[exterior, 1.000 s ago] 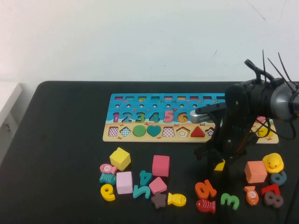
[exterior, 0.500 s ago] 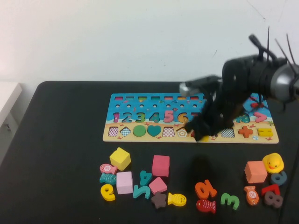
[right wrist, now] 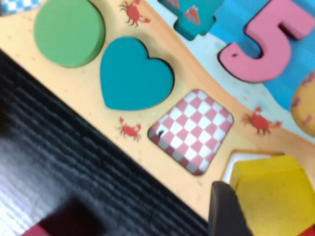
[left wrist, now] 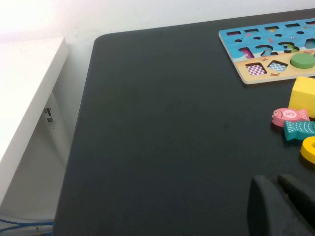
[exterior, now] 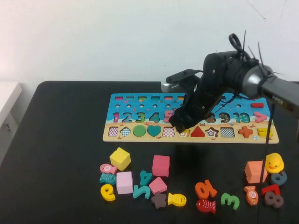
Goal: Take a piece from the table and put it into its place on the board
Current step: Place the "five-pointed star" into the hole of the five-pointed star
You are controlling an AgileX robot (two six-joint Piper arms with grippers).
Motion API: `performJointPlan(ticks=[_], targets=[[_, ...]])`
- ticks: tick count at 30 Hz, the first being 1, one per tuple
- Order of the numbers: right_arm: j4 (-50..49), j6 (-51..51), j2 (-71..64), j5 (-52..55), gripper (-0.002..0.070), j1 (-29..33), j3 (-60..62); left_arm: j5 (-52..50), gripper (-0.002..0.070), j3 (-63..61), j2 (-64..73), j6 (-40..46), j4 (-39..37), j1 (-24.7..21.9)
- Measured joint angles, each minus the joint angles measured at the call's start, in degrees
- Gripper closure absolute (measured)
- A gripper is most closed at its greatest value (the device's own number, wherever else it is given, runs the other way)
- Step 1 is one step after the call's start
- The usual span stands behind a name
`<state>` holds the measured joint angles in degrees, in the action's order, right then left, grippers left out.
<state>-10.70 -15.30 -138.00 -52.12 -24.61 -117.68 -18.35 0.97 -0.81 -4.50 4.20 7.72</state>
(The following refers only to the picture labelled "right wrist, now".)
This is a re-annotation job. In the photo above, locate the green circle puzzle piece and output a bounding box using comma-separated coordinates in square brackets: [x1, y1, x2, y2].
[33, 0, 106, 68]

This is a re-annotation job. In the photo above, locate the yellow pentagon puzzle piece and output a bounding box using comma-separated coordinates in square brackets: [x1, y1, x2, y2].
[230, 154, 315, 236]

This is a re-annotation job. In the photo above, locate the pink number five piece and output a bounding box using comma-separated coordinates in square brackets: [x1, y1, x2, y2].
[218, 0, 315, 84]

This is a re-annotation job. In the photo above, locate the magenta foam cube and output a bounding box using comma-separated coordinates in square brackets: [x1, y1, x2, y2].
[23, 222, 54, 236]

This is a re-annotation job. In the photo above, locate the colourful wooden puzzle board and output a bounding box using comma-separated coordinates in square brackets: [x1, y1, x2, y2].
[0, 0, 315, 236]

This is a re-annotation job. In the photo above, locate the teal heart puzzle piece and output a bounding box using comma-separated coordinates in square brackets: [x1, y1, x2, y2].
[99, 36, 175, 111]

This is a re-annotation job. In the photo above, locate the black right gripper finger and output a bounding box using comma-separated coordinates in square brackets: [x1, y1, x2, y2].
[208, 181, 254, 236]

